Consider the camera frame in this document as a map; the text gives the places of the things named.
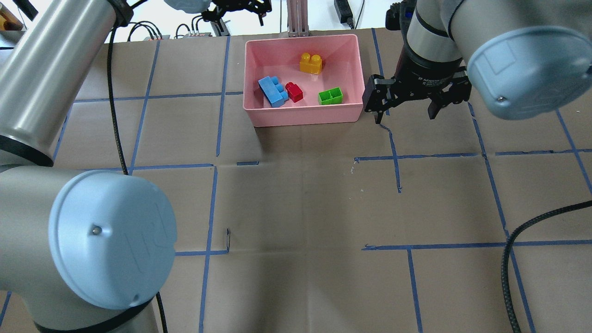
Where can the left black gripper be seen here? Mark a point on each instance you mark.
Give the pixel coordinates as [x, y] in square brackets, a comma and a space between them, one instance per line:
[239, 5]

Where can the pink plastic box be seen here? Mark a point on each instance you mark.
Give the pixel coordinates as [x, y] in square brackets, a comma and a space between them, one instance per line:
[280, 57]

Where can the blue toy block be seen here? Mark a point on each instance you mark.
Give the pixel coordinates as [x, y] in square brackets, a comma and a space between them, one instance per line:
[273, 90]

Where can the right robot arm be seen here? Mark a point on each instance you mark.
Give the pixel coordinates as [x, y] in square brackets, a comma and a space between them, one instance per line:
[524, 57]

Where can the red toy block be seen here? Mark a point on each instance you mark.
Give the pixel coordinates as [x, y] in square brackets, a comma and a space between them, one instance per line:
[295, 93]

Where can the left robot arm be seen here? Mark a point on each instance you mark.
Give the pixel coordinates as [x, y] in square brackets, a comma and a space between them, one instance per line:
[87, 251]

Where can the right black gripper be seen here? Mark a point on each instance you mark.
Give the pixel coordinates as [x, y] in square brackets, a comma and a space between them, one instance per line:
[428, 69]

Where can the green toy block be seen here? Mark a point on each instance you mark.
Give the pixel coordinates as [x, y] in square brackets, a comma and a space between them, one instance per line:
[331, 96]

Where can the yellow toy block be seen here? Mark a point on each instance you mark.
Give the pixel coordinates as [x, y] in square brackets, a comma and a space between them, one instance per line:
[311, 64]

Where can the aluminium frame post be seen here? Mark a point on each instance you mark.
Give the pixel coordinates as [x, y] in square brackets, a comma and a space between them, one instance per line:
[297, 18]

